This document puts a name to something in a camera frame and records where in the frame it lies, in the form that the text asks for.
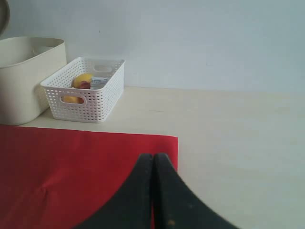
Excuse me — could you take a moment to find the white perforated plastic basket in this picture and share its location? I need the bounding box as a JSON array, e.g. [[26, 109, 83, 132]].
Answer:
[[41, 57, 125, 123]]

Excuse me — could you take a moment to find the red tablecloth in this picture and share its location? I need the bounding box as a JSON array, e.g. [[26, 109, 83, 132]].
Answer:
[[0, 125, 179, 229]]

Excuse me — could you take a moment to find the yellow cheese wedge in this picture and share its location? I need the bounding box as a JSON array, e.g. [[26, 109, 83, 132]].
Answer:
[[61, 95, 83, 104]]

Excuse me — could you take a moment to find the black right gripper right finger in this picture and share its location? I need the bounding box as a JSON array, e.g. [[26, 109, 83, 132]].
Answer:
[[153, 153, 237, 229]]

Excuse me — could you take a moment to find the cream plastic tub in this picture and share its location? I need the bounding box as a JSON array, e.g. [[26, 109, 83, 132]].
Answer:
[[0, 37, 67, 125]]

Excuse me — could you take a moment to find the blue white milk carton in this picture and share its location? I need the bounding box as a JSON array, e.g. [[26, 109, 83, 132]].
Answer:
[[90, 77, 109, 90]]

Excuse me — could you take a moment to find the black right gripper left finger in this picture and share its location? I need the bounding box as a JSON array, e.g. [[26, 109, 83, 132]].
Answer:
[[75, 154, 153, 229]]

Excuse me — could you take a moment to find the red sausage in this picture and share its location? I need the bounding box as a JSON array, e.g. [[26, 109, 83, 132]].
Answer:
[[79, 81, 91, 89]]

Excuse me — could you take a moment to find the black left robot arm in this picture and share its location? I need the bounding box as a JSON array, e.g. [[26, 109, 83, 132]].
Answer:
[[0, 0, 10, 35]]

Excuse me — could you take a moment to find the yellow lemon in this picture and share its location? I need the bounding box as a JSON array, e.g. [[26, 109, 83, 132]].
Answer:
[[72, 73, 93, 89]]

